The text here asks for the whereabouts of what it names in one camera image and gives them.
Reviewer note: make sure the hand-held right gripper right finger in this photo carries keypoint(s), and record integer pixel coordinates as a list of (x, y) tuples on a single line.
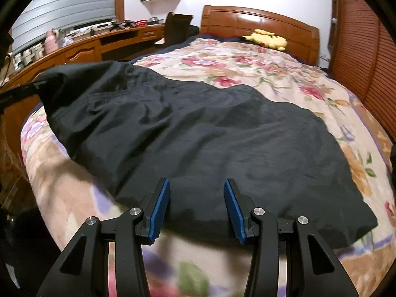
[(236, 213)]

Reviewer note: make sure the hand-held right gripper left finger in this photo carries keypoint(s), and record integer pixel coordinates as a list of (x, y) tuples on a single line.
[(159, 213)]

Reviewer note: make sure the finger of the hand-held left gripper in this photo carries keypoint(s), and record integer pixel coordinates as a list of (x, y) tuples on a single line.
[(18, 92)]

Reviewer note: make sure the black jacket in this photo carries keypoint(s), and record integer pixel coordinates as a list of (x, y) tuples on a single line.
[(185, 130)]

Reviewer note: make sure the row of small jars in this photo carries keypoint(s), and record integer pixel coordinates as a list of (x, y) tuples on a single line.
[(29, 55)]

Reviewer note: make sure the pink container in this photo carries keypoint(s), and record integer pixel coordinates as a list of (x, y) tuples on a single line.
[(52, 41)]

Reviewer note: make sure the wooden desk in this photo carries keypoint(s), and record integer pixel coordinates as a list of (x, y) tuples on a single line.
[(80, 49)]

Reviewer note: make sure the grey window blind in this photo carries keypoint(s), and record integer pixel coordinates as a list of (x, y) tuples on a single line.
[(68, 3)]

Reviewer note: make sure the red basket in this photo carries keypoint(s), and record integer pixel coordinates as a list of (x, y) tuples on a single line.
[(141, 22)]

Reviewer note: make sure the floral blanket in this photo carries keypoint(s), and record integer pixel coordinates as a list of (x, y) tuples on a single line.
[(278, 77)]

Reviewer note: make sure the dark chair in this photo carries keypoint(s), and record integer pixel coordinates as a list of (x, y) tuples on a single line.
[(178, 27)]

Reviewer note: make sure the yellow plush toy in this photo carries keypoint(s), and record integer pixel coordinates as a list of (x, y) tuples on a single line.
[(269, 39)]

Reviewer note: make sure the wooden bed headboard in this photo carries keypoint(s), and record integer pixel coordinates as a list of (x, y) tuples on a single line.
[(247, 21)]

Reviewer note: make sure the wooden louvered wardrobe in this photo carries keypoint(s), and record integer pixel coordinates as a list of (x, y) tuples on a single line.
[(365, 52)]

